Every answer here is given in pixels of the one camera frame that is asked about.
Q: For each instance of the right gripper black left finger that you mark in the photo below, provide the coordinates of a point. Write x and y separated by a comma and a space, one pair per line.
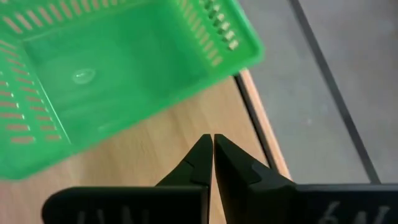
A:
196, 168

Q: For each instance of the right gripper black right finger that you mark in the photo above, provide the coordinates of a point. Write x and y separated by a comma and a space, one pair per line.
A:
236, 180

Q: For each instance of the green plastic slotted basket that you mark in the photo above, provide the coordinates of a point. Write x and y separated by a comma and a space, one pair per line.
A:
124, 62

